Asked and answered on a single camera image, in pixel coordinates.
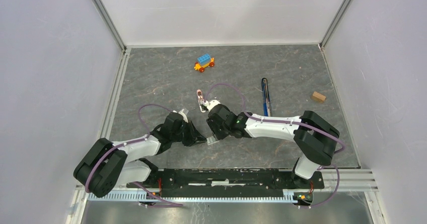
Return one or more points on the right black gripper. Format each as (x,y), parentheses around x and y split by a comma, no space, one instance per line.
(217,135)

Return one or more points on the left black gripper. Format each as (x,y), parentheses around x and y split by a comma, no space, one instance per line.
(195,137)

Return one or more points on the pink white staple remover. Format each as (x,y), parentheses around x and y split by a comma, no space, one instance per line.
(201,101)

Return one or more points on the blue stapler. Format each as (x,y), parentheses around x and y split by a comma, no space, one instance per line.
(266,97)

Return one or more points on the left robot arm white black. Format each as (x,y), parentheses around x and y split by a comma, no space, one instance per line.
(109,164)

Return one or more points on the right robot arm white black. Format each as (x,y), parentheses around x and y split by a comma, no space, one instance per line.
(316,138)

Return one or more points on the toy brick car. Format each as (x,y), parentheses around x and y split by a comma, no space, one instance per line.
(204,62)

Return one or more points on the small wooden block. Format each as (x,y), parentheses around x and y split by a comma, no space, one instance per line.
(318,97)

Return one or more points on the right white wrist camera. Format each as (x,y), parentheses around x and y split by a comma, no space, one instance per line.
(209,105)

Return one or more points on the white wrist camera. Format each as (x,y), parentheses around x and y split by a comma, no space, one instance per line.
(183,112)
(209,105)

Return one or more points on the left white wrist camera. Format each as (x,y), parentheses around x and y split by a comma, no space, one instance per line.
(183,112)

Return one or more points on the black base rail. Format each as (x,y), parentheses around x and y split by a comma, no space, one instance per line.
(269,182)

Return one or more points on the white cable duct strip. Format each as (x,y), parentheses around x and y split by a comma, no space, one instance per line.
(139,195)

